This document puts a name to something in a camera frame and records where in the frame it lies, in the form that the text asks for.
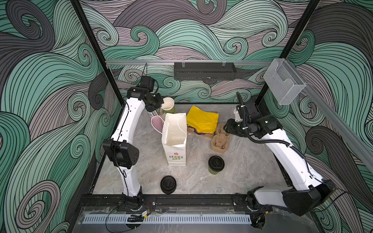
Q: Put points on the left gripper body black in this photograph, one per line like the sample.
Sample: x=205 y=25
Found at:
x=155 y=103

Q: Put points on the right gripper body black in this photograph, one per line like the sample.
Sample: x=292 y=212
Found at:
x=238 y=128

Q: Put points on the black cup lid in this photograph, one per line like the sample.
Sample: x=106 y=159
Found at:
x=216 y=162

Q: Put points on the green paper coffee cup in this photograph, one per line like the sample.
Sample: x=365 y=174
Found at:
x=213 y=171

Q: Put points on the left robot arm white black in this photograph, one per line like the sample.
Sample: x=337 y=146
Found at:
x=120 y=149

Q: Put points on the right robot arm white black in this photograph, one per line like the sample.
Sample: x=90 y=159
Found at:
x=309 y=188

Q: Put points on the stack of green paper cups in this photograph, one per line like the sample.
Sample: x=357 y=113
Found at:
x=168 y=105

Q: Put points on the pink holder with straws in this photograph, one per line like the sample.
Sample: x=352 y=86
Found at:
x=157 y=121

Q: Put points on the brown pulp cup carrier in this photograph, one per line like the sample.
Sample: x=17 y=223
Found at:
x=221 y=139

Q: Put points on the white paper gift bag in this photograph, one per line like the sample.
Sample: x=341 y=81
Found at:
x=174 y=138

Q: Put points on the yellow napkin stack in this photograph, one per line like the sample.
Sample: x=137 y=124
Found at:
x=201 y=122

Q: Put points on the stack of black cup lids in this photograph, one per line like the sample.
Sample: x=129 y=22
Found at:
x=168 y=185

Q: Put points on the clear acrylic wall holder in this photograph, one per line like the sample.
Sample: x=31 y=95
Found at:
x=284 y=81

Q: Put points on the black wall tray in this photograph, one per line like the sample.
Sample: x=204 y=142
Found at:
x=204 y=71

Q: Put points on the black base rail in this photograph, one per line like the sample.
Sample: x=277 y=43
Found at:
x=238 y=202

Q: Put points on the white slotted cable duct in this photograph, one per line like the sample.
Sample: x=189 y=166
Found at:
x=170 y=219

